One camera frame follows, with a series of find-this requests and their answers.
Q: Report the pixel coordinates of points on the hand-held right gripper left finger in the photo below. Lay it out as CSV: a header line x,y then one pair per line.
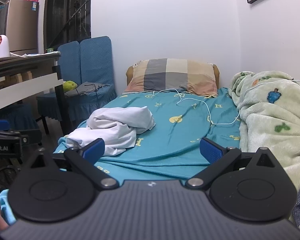
x,y
93,148

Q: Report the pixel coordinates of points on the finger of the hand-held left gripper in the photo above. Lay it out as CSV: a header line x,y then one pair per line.
x,y
0,125

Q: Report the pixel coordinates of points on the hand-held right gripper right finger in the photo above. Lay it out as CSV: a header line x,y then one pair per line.
x,y
210,151

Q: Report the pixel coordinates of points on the white shirt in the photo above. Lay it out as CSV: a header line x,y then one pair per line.
x,y
115,130

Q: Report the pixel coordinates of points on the teal printed bed sheet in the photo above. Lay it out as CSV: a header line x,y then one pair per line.
x,y
180,140

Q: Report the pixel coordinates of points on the dark round mesh object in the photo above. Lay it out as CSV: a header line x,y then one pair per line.
x,y
2,180

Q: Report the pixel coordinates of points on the light blue plastic piece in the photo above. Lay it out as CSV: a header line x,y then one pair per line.
x,y
6,205

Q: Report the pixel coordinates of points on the grey cloth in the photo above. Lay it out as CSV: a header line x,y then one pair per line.
x,y
85,88

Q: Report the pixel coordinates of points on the green plush toy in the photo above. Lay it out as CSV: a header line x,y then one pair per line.
x,y
70,86

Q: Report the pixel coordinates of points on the green printed fleece blanket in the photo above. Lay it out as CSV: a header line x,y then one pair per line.
x,y
270,120

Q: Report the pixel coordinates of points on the white humidifier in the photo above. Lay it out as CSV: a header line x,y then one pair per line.
x,y
1,50

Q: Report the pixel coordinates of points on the white blue packet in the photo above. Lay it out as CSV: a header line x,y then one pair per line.
x,y
27,55

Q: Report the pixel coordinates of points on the brown pillow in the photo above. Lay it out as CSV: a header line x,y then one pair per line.
x,y
129,76

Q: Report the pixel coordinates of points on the checked pillow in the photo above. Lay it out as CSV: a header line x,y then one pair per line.
x,y
170,77

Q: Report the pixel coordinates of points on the small green box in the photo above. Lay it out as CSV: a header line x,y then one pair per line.
x,y
50,51

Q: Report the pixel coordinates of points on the beige refrigerator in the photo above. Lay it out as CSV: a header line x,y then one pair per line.
x,y
22,27

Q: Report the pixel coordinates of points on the dark window with grille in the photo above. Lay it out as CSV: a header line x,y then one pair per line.
x,y
65,17

